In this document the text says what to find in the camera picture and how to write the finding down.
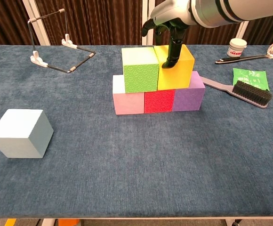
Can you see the white table leg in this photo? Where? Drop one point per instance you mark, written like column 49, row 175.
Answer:
column 230, row 222
column 49, row 222

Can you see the green cube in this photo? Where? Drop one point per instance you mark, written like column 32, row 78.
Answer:
column 140, row 78

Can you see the orange plastic object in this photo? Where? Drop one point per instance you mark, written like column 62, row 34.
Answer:
column 68, row 222

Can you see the small white jar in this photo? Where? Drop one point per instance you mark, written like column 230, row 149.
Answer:
column 237, row 46

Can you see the light blue cube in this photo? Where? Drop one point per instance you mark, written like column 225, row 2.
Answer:
column 18, row 134

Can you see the yellow cube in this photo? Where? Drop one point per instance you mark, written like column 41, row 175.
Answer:
column 174, row 77

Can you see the green sachet packet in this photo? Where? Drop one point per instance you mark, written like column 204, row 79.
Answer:
column 249, row 76

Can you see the grey brush black bristles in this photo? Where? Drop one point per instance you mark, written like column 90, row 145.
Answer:
column 251, row 93

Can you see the purple cube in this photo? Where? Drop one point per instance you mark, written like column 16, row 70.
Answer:
column 188, row 100

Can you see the blue fabric table mat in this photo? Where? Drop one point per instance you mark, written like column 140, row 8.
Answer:
column 127, row 164

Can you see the pink white cube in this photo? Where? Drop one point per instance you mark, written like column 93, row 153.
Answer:
column 128, row 104

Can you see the yellow floor tape strip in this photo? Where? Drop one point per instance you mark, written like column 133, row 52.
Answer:
column 10, row 222

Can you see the orange cube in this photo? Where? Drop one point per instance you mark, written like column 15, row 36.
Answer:
column 160, row 102

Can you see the white partition frame post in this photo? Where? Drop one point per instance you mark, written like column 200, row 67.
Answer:
column 242, row 33
column 37, row 28
column 147, row 11

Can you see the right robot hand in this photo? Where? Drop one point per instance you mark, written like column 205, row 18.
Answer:
column 171, row 11

